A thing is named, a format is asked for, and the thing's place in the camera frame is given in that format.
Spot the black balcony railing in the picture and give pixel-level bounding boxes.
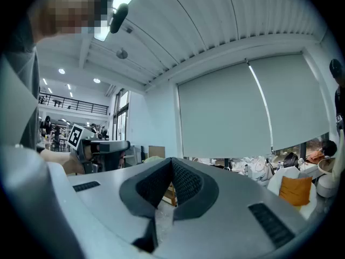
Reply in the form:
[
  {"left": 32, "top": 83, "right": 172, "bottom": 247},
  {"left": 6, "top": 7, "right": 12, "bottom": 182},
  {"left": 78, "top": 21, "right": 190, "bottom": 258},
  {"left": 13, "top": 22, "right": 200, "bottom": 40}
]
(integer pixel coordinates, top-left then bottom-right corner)
[{"left": 39, "top": 92, "right": 110, "bottom": 115}]

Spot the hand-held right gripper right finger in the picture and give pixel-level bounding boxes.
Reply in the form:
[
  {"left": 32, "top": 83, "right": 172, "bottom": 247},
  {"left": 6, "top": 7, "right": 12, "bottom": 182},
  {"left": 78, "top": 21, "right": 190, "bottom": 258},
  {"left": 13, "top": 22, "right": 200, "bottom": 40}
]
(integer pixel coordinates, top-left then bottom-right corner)
[{"left": 161, "top": 157, "right": 311, "bottom": 259}]

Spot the person's grey shirt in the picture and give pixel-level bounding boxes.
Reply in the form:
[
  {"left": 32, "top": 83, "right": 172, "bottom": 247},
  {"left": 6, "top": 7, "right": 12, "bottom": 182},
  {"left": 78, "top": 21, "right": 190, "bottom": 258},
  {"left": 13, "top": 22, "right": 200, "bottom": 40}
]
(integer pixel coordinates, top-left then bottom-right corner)
[{"left": 0, "top": 9, "right": 45, "bottom": 153}]

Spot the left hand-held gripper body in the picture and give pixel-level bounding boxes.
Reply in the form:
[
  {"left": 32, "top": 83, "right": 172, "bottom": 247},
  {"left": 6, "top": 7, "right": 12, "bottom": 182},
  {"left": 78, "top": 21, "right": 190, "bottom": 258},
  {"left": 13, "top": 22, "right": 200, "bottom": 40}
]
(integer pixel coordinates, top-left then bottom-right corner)
[{"left": 67, "top": 124, "right": 102, "bottom": 174}]

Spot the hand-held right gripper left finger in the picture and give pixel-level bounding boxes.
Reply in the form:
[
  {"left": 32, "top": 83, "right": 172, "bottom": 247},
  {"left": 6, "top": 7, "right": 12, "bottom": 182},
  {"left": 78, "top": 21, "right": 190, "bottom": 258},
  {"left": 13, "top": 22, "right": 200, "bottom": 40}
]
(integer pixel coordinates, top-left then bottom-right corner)
[{"left": 67, "top": 157, "right": 173, "bottom": 254}]

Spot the black handbag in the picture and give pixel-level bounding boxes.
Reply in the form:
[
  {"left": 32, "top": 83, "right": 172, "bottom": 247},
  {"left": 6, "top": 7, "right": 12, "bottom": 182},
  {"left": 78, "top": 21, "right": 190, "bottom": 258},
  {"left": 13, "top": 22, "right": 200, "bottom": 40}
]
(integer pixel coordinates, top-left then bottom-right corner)
[{"left": 282, "top": 152, "right": 299, "bottom": 168}]

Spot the grey roller blind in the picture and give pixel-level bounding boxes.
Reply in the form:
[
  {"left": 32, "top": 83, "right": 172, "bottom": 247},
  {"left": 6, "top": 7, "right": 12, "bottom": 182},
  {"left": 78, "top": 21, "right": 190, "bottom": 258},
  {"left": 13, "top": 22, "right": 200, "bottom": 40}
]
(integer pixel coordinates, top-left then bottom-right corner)
[
  {"left": 247, "top": 52, "right": 331, "bottom": 151},
  {"left": 177, "top": 60, "right": 272, "bottom": 159}
]

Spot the orange bag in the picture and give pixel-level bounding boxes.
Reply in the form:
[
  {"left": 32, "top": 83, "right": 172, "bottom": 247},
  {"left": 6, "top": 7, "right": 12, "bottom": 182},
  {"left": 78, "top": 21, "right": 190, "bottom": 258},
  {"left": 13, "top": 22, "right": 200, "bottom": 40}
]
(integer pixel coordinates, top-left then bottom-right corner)
[{"left": 307, "top": 149, "right": 326, "bottom": 163}]

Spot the white armchair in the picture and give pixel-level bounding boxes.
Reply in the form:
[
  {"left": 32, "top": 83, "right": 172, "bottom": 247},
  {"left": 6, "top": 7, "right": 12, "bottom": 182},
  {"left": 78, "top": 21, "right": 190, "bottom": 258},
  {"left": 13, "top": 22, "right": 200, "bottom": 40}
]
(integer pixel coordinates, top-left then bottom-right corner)
[{"left": 268, "top": 167, "right": 318, "bottom": 220}]

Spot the black head-mounted camera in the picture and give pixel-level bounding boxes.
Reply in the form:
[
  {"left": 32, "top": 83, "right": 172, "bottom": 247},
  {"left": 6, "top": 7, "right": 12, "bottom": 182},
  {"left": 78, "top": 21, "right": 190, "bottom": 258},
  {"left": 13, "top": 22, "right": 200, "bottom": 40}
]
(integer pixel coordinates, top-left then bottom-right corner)
[{"left": 108, "top": 3, "right": 129, "bottom": 35}]

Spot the person's head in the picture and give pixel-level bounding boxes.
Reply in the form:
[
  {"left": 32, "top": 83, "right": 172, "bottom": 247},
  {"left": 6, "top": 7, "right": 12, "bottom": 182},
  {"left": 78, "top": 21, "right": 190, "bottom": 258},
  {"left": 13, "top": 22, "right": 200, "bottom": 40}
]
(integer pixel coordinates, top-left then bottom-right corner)
[{"left": 34, "top": 0, "right": 108, "bottom": 43}]

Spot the person's left forearm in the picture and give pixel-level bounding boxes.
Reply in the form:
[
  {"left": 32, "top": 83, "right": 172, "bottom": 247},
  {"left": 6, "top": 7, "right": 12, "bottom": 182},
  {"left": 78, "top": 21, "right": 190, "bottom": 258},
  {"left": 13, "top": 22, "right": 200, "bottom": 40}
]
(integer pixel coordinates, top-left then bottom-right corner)
[{"left": 40, "top": 148, "right": 84, "bottom": 175}]

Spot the round ceiling fixture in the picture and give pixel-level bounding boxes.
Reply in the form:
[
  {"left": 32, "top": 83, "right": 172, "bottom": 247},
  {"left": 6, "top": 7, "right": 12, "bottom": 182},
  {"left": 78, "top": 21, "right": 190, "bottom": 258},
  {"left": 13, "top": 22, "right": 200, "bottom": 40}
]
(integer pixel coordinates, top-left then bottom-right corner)
[{"left": 115, "top": 47, "right": 129, "bottom": 60}]

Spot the white tote bag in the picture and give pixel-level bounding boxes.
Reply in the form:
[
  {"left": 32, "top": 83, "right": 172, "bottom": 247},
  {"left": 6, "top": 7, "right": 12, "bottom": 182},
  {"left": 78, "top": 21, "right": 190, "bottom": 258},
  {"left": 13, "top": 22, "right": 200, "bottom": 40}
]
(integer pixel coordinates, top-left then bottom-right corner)
[{"left": 246, "top": 158, "right": 274, "bottom": 182}]

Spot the wooden shelf rack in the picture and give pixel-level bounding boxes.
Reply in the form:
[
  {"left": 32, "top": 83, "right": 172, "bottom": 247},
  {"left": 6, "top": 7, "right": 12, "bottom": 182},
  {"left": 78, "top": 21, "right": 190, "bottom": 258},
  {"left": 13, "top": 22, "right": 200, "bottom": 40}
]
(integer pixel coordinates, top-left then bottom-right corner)
[{"left": 162, "top": 181, "right": 179, "bottom": 208}]

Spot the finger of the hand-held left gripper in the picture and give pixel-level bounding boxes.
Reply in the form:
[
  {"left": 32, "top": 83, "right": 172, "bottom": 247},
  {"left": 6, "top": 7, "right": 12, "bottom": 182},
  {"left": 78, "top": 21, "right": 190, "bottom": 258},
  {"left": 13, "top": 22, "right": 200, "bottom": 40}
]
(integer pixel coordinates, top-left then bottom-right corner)
[{"left": 98, "top": 140, "right": 132, "bottom": 172}]

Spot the pale green cloth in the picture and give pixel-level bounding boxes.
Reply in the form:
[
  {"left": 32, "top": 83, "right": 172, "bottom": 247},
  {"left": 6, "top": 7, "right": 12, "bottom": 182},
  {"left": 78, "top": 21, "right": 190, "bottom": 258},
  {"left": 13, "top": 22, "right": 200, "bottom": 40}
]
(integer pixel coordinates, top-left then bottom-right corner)
[{"left": 142, "top": 155, "right": 167, "bottom": 164}]

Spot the brown cardboard sheet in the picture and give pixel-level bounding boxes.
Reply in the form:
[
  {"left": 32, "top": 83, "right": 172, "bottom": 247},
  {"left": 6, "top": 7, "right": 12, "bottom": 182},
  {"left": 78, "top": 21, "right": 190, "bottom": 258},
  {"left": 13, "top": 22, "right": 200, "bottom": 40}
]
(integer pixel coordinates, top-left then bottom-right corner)
[{"left": 148, "top": 145, "right": 165, "bottom": 160}]

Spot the orange pillow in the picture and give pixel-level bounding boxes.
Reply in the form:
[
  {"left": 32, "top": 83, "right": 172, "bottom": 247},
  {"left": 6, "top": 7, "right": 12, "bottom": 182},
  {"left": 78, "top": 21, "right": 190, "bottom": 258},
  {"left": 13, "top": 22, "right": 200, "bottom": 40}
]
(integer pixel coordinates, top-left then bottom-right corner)
[{"left": 279, "top": 175, "right": 313, "bottom": 207}]

